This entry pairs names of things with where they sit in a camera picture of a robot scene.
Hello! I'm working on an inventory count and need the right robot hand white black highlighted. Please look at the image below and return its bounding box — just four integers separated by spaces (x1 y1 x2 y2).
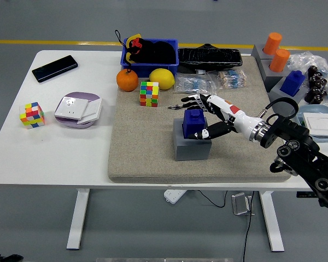
179 94 260 140

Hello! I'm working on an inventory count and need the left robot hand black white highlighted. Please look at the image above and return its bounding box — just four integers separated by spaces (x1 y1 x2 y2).
0 253 24 262

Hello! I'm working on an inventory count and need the blue square seal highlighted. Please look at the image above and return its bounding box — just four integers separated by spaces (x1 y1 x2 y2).
279 70 306 97
182 109 207 139

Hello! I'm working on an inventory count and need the grey square seal holder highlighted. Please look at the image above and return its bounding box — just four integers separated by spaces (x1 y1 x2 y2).
173 117 213 162
268 79 309 118

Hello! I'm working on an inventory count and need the grey round-hole seal holder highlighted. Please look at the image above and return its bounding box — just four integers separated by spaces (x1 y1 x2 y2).
258 58 290 92
251 43 274 62

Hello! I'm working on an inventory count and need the orange cylinder seal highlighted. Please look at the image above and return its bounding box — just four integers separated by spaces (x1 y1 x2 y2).
263 32 283 55
269 49 291 73

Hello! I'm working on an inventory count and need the clear bag of resistors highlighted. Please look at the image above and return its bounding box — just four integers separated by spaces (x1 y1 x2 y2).
210 68 248 91
173 73 218 97

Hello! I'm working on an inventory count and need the black wrapped keyboard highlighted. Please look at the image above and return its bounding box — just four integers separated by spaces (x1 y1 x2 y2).
177 43 243 74

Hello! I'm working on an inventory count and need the yellow lemon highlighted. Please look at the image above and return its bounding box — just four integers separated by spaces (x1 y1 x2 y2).
149 68 176 91

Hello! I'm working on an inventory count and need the light blue plate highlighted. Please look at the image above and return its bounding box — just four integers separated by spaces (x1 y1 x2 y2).
295 105 328 142

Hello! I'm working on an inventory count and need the white table leg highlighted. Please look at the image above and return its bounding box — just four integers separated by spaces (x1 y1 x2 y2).
66 188 91 251
259 190 285 253

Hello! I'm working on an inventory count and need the pile of dark brown caps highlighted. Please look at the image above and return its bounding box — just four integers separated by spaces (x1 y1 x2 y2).
304 65 328 105

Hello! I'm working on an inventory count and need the aligned colourful puzzle cube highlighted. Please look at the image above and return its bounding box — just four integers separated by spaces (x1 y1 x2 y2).
139 81 160 108

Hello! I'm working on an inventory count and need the crumpled clear plastic bag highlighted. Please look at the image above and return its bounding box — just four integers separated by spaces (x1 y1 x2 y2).
286 50 328 110

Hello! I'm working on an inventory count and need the blue plastic bin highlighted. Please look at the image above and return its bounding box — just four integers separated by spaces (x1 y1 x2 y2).
120 38 179 79

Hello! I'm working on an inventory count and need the grey-brown fabric mat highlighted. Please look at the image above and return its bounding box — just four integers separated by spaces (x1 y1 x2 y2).
108 56 293 184

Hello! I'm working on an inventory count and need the white power strip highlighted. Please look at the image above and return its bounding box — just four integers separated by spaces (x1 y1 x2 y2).
163 189 187 204

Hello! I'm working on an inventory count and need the orange fruit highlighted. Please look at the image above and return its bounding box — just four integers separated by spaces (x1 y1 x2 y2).
116 68 140 92

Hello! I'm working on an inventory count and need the yellow black red gadget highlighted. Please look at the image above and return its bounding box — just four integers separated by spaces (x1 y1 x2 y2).
125 33 143 63

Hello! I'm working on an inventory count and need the twisted colourful puzzle cube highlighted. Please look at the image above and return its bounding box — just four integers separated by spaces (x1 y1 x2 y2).
19 102 46 130

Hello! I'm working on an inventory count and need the purple plate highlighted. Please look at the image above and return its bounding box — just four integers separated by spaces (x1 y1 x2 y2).
54 91 103 129

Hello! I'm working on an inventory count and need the black smartphone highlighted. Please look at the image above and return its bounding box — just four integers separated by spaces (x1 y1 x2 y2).
32 55 79 84

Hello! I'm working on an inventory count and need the white wall switch panel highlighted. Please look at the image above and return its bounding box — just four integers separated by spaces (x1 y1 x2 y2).
302 112 328 137
77 98 103 126

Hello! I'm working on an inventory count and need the silver metal bracket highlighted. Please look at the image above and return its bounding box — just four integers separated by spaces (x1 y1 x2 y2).
231 192 255 217

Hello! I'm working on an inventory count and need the black power cable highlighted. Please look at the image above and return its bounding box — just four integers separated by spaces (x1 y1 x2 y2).
198 190 229 208
242 190 255 262

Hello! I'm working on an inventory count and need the white wall socket panel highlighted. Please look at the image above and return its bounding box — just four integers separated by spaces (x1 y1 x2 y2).
54 96 91 122

